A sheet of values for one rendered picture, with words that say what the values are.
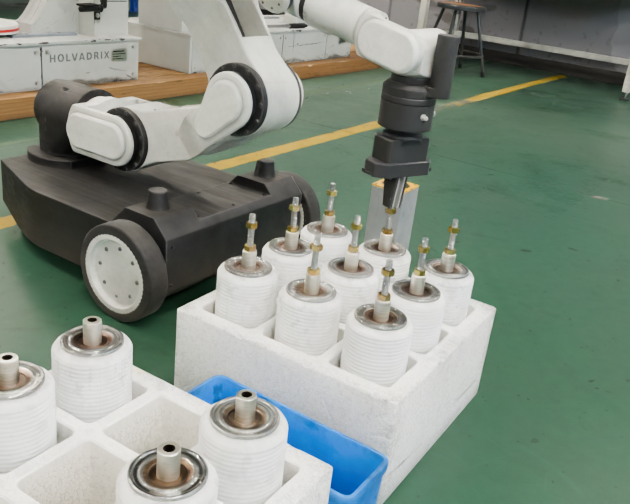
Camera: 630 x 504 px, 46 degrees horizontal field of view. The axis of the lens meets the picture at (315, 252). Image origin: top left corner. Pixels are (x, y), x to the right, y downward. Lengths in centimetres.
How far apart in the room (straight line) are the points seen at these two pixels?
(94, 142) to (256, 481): 108
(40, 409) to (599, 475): 86
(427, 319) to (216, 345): 32
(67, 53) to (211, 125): 180
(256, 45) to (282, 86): 9
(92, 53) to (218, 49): 183
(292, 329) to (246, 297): 10
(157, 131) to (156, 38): 224
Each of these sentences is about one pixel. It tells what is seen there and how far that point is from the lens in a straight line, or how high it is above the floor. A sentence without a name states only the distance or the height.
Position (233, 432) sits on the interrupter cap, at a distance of 79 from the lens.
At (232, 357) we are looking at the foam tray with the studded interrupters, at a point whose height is 14.
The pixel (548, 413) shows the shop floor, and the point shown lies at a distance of 141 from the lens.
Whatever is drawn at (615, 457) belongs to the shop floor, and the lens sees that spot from 136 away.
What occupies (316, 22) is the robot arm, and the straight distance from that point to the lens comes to 127.
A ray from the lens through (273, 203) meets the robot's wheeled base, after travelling 168.
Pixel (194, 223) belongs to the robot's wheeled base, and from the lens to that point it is 150.
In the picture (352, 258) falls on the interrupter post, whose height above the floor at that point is 27.
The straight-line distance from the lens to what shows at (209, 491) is 73.
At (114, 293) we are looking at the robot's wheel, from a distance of 151.
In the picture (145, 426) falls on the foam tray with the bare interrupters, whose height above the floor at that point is 14.
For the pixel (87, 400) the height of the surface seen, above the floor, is 20.
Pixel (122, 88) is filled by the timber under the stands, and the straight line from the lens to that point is 333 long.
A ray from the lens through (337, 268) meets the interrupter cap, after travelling 118.
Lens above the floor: 73
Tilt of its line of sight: 23 degrees down
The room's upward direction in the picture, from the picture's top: 7 degrees clockwise
